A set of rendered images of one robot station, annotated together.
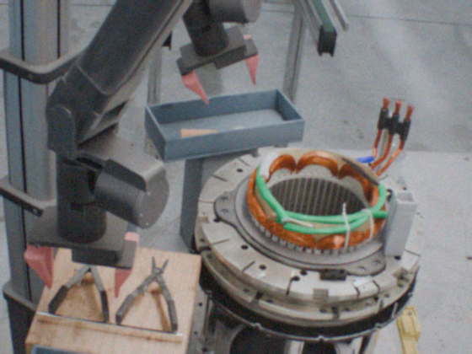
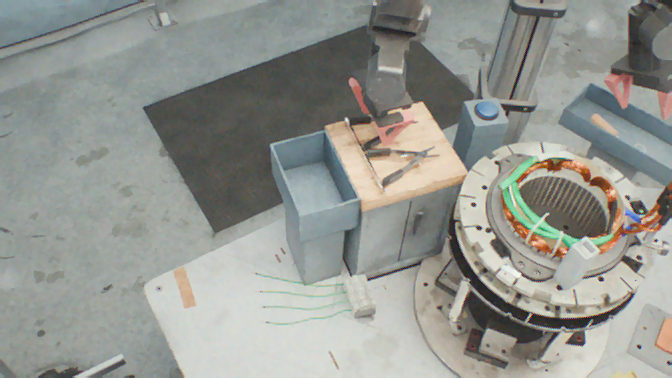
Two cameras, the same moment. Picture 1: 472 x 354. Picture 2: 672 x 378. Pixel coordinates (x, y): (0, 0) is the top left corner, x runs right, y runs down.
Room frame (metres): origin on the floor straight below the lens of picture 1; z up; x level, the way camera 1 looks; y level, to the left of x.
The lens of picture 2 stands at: (0.34, -0.52, 1.90)
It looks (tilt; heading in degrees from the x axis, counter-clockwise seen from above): 52 degrees down; 68
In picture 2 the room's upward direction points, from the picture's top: 2 degrees clockwise
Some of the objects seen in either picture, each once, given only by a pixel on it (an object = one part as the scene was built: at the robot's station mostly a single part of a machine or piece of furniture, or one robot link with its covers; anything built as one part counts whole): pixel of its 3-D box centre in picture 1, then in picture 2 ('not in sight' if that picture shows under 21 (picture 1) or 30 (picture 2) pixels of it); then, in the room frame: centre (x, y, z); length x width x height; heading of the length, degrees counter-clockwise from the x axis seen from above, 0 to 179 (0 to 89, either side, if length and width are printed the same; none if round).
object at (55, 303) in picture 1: (57, 299); (360, 120); (0.69, 0.20, 1.09); 0.04 x 0.01 x 0.02; 166
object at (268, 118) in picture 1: (217, 180); (607, 172); (1.19, 0.03, 0.92); 0.25 x 0.11 x 0.28; 117
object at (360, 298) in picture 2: not in sight; (359, 295); (0.63, 0.00, 0.80); 0.10 x 0.05 x 0.04; 85
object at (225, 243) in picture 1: (313, 217); (557, 217); (0.91, -0.11, 1.09); 0.32 x 0.32 x 0.01
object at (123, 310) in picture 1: (125, 308); (379, 152); (0.69, 0.11, 1.09); 0.04 x 0.01 x 0.02; 165
